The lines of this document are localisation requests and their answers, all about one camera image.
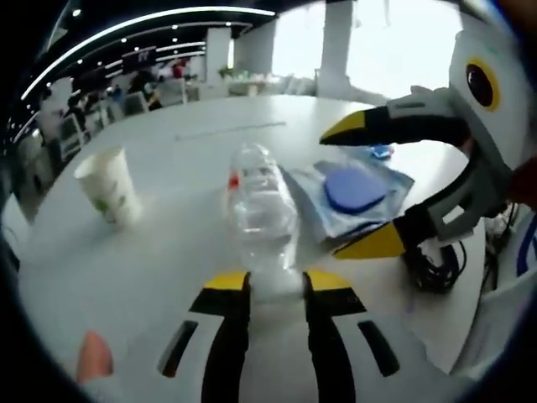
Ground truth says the person's right hand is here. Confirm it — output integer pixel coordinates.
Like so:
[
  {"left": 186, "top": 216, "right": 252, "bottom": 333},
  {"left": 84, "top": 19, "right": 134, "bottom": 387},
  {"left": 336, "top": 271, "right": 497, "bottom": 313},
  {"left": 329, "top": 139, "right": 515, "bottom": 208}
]
[{"left": 507, "top": 155, "right": 537, "bottom": 205}]

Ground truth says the light blue plastic packet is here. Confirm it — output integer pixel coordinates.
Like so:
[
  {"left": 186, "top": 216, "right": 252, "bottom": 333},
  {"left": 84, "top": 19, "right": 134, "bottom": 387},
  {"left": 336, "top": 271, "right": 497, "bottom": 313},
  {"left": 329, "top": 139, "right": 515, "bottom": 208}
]
[{"left": 289, "top": 166, "right": 336, "bottom": 249}]

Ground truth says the white grey office chair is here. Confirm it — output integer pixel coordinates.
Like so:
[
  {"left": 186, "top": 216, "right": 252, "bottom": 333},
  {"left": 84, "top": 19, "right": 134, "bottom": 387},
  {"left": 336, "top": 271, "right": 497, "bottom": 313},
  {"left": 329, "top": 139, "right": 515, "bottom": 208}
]
[
  {"left": 165, "top": 79, "right": 188, "bottom": 106},
  {"left": 58, "top": 117, "right": 91, "bottom": 160},
  {"left": 123, "top": 92, "right": 150, "bottom": 117}
]

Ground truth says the long curved ceiling light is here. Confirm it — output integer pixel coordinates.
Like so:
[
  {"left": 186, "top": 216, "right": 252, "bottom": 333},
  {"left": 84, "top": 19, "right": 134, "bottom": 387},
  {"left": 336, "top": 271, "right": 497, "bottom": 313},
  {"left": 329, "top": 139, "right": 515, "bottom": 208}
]
[{"left": 20, "top": 6, "right": 278, "bottom": 100}]

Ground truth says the blue tissue packet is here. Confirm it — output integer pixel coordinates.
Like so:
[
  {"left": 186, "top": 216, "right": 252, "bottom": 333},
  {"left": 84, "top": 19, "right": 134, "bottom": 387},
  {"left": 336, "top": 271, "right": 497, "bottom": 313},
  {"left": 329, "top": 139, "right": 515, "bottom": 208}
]
[{"left": 360, "top": 142, "right": 398, "bottom": 161}]

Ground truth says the blue round pad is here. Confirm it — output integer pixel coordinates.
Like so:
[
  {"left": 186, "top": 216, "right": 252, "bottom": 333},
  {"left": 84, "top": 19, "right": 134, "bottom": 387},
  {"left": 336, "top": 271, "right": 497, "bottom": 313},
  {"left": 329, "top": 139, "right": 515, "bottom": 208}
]
[{"left": 325, "top": 167, "right": 388, "bottom": 215}]

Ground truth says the white table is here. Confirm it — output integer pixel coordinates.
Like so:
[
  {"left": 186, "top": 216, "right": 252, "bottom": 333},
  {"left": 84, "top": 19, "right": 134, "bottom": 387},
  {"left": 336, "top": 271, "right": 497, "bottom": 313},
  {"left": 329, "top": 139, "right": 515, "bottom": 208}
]
[{"left": 0, "top": 94, "right": 504, "bottom": 379}]

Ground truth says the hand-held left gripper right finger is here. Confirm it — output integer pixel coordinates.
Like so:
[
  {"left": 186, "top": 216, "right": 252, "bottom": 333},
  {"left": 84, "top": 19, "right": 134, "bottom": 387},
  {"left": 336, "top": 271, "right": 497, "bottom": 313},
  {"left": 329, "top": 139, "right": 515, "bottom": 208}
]
[{"left": 301, "top": 270, "right": 425, "bottom": 403}]

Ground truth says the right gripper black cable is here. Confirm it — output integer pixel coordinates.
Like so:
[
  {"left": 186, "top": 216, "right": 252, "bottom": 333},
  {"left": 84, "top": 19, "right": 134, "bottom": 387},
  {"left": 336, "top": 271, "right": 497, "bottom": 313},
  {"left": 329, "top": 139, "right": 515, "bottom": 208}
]
[{"left": 482, "top": 201, "right": 521, "bottom": 295}]

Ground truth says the clear plastic pouch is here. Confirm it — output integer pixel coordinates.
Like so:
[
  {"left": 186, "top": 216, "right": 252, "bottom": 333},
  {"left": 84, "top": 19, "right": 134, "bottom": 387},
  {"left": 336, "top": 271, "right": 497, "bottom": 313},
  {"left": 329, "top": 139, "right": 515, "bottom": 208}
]
[{"left": 289, "top": 159, "right": 415, "bottom": 253}]

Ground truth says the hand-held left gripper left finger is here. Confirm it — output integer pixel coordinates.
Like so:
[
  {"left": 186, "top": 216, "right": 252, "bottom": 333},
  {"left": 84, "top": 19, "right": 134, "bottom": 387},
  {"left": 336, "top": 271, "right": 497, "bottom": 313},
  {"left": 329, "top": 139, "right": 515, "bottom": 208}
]
[{"left": 133, "top": 270, "right": 253, "bottom": 403}]

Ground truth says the white paper cup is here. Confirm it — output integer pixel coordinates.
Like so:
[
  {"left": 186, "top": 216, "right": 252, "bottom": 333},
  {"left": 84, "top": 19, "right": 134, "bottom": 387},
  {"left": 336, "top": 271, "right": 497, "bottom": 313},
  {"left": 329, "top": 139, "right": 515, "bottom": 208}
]
[{"left": 74, "top": 145, "right": 143, "bottom": 226}]

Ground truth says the clear plastic bottle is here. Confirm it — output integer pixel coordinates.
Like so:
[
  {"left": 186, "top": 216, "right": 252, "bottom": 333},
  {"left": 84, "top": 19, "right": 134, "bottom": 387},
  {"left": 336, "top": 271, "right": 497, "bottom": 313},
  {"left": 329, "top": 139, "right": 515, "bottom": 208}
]
[{"left": 226, "top": 142, "right": 303, "bottom": 303}]

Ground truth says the group of ceiling spotlights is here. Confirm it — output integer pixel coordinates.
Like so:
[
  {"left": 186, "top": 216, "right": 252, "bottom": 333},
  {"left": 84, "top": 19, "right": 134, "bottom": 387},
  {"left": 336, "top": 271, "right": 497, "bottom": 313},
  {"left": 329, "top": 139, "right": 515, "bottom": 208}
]
[{"left": 70, "top": 8, "right": 236, "bottom": 68}]

